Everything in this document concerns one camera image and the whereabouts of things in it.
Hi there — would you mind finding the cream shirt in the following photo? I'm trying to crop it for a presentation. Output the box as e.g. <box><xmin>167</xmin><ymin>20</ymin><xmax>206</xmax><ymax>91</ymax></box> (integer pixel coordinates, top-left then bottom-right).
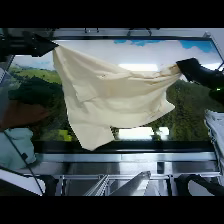
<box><xmin>52</xmin><ymin>44</ymin><xmax>183</xmax><ymax>152</ymax></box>

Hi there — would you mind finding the brown garment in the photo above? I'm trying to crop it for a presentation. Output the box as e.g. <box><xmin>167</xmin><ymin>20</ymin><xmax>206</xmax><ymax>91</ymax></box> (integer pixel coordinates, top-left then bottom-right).
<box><xmin>0</xmin><ymin>99</ymin><xmax>52</xmax><ymax>132</ymax></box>

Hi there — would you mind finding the pale green garment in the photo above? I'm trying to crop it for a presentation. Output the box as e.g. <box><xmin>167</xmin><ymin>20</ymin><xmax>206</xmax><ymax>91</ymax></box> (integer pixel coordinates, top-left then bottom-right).
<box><xmin>0</xmin><ymin>127</ymin><xmax>38</xmax><ymax>171</ymax></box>

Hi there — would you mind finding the white garment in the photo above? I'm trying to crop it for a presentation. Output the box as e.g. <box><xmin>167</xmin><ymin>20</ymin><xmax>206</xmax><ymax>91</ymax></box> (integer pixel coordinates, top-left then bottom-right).
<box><xmin>203</xmin><ymin>109</ymin><xmax>224</xmax><ymax>188</ymax></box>

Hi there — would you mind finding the black cable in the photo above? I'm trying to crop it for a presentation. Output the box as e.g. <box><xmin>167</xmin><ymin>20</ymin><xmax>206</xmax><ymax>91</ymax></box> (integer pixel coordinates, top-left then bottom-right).
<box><xmin>2</xmin><ymin>130</ymin><xmax>45</xmax><ymax>196</ymax></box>

